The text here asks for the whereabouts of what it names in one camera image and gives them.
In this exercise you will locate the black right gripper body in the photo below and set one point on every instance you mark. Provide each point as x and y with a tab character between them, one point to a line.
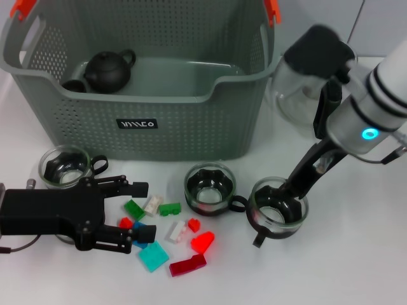
310	165

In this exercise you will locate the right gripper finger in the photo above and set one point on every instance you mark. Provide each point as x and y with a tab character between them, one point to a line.
302	190
287	187

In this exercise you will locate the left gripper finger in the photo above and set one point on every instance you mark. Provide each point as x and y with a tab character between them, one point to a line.
147	234
140	189

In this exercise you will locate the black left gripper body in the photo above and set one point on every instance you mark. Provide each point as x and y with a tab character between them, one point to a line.
47	211

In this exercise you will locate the glass teacup with black holder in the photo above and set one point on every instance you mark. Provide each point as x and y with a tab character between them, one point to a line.
66	239
208	176
264	197
63	160

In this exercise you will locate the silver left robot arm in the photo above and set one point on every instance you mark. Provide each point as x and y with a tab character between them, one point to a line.
1	187

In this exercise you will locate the grey-green perforated storage bin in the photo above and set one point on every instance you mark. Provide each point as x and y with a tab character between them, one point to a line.
159	143

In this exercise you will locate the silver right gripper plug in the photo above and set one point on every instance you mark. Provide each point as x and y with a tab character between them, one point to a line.
321	165

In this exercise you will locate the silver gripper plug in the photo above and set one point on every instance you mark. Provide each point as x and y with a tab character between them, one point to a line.
31	184
321	165

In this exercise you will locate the blue toy brick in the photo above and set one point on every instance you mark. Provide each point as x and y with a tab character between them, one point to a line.
140	245

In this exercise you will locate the white toy brick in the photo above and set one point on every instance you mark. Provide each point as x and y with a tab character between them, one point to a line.
152	205
176	232

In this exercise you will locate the green flat toy brick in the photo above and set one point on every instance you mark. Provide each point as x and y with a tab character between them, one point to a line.
134	209

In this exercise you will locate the teal square toy brick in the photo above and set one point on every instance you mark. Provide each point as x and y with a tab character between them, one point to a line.
152	256

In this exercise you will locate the small red toy brick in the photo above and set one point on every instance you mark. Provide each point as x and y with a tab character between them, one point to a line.
125	222
194	225

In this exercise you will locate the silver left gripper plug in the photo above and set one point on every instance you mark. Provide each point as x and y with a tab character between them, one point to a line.
31	184

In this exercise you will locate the green car-shaped toy brick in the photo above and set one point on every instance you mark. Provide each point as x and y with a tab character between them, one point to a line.
168	210

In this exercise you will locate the dark red long brick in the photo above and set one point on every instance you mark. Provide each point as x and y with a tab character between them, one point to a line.
186	266

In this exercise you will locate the bright red sloped brick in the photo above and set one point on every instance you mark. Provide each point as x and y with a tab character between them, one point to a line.
202	242

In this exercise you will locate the small black clay cup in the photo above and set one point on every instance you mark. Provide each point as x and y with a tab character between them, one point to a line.
73	86

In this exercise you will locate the black clay teapot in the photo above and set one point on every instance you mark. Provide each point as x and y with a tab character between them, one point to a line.
106	71

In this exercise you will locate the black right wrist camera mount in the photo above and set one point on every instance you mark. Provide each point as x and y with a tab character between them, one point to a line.
318	51

